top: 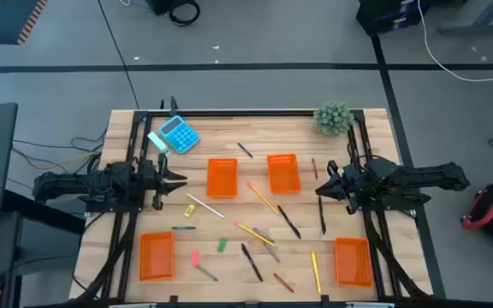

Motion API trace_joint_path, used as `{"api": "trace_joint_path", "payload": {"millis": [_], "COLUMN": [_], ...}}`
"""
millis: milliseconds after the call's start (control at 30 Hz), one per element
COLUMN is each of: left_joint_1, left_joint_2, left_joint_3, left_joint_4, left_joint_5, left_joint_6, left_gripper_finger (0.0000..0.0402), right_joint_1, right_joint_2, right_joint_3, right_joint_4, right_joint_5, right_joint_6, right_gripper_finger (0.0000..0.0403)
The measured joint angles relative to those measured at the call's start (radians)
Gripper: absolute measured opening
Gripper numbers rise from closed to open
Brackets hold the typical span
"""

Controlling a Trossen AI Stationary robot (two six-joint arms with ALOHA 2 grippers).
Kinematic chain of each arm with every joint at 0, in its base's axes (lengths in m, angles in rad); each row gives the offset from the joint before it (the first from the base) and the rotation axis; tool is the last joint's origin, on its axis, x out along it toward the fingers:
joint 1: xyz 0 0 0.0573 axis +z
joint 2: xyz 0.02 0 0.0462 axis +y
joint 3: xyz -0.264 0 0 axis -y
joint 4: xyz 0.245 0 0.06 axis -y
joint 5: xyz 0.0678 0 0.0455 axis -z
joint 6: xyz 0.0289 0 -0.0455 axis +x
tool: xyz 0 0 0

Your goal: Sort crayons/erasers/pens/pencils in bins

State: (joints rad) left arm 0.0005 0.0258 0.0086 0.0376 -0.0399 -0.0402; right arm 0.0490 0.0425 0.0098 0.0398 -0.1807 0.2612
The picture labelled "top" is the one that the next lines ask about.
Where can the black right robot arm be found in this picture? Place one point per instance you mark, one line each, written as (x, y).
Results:
(409, 179)

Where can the green potted plant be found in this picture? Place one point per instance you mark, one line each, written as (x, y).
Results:
(334, 118)

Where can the black pen white print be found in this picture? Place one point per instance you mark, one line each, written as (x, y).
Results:
(251, 262)

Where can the plain black pen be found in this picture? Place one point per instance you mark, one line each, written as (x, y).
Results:
(289, 221)
(322, 215)

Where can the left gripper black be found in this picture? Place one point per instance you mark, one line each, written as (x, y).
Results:
(150, 179)

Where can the mint green block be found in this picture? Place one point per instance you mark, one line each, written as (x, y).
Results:
(157, 141)

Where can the orange plastic bin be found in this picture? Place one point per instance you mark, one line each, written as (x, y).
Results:
(156, 256)
(283, 173)
(353, 262)
(222, 177)

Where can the black box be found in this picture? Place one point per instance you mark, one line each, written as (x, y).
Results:
(158, 5)

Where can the black metal table frame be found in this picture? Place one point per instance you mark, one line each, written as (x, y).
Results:
(229, 113)

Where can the white pencil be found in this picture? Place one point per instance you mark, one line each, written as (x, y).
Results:
(205, 205)

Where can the green eraser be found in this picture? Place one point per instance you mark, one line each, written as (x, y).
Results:
(222, 245)

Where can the dark storage case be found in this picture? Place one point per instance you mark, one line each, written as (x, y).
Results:
(387, 15)

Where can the dark crayon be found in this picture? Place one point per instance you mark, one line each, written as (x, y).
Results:
(245, 149)

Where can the blue calculator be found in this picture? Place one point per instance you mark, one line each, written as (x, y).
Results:
(179, 134)

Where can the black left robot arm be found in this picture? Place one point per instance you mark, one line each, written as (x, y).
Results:
(71, 184)

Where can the dark mat orange striped edge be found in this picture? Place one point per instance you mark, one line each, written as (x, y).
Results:
(7, 19)

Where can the black clamp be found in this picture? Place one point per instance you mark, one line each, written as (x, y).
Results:
(173, 104)

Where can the grey table leg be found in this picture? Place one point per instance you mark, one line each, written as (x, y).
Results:
(465, 28)

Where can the pink eraser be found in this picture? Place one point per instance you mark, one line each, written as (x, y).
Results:
(195, 258)

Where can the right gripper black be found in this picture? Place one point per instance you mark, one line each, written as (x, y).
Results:
(353, 186)

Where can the yellow pencil orange eraser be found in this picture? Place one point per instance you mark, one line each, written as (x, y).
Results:
(263, 198)
(253, 233)

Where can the red-brown crayon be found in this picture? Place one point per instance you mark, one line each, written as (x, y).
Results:
(283, 282)
(314, 168)

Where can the yellow pen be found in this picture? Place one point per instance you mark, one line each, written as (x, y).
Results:
(316, 272)

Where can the grey crayon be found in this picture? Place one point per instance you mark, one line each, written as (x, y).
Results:
(263, 234)
(207, 273)
(271, 252)

